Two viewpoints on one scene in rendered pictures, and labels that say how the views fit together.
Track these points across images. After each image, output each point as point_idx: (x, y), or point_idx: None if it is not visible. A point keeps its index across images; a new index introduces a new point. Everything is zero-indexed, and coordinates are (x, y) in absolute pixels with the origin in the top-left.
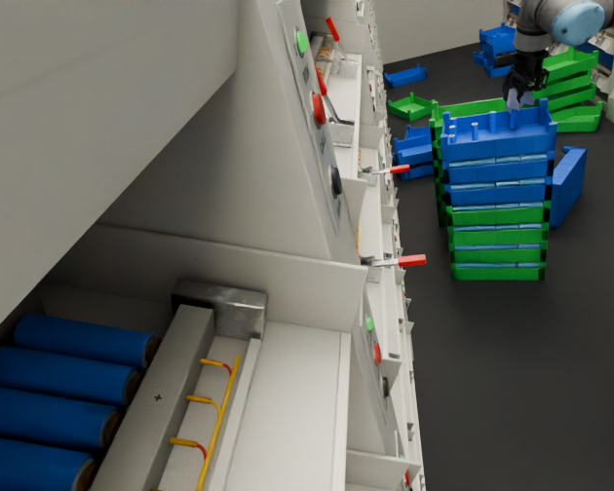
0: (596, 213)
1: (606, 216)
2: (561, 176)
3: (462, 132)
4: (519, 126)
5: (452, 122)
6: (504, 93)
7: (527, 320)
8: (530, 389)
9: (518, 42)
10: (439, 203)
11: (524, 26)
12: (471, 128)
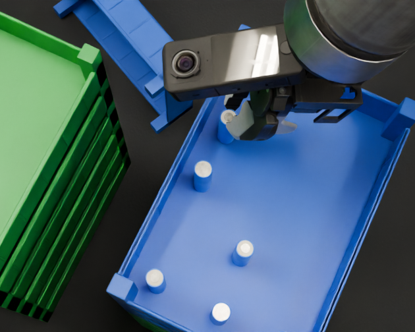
0: (178, 14)
1: (196, 7)
2: (162, 42)
3: (148, 254)
4: (219, 113)
5: (162, 285)
6: (262, 139)
7: (413, 299)
8: None
9: (366, 74)
10: (35, 311)
11: (406, 47)
12: (153, 225)
